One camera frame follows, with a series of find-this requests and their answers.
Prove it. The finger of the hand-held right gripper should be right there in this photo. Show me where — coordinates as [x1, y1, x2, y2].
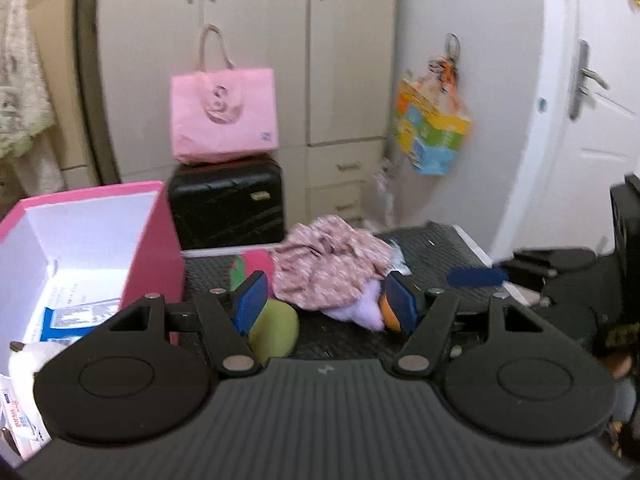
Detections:
[502, 282, 551, 308]
[446, 252, 558, 291]

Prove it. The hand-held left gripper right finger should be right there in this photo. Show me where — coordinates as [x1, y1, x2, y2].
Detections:
[385, 272, 556, 378]

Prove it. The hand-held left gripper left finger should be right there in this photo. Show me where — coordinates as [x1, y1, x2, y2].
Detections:
[100, 270, 269, 378]

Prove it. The orange plush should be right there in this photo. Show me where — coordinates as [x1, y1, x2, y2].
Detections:
[377, 292, 403, 332]

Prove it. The green mango plush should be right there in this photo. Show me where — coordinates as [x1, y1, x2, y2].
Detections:
[247, 299, 301, 365]

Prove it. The red strawberry plush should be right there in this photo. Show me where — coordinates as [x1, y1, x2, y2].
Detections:
[231, 251, 275, 293]

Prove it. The purple plush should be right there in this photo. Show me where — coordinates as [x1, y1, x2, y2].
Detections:
[320, 280, 388, 332]

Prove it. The pink floral cloth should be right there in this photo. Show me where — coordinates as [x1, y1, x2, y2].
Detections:
[272, 214, 393, 311]

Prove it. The pink cardboard box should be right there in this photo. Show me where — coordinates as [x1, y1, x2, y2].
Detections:
[0, 181, 186, 468]

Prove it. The blue packet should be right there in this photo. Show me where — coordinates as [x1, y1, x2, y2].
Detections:
[40, 299, 121, 341]

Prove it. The white plush toy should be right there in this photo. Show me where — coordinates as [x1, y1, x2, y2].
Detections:
[7, 340, 68, 378]

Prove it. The white pink packet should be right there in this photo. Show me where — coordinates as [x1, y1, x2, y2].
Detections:
[0, 375, 51, 461]

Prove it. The black textured mat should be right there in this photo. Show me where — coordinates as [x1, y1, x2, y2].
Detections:
[180, 222, 601, 361]

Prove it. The black suitcase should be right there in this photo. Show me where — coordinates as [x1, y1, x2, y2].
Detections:
[167, 155, 286, 251]

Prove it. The small translucent plastic bag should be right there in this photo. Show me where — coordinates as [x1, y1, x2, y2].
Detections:
[370, 157, 401, 226]

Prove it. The colourful hanging bag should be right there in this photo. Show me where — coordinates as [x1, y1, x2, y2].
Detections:
[392, 34, 472, 177]

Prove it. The pink tote bag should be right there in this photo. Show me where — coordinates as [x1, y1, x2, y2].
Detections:
[170, 24, 279, 163]

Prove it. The white door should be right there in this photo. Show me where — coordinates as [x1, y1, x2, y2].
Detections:
[500, 0, 640, 261]

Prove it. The printed paper sheet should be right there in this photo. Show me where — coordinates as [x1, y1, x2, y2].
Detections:
[22, 265, 126, 346]

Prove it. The grey wardrobe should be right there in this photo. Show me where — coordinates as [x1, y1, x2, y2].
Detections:
[95, 0, 401, 226]

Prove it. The white fluffy robe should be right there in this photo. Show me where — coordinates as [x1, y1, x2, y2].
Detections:
[0, 0, 66, 198]

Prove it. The metal door handle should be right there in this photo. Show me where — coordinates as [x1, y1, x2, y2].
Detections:
[569, 39, 611, 121]

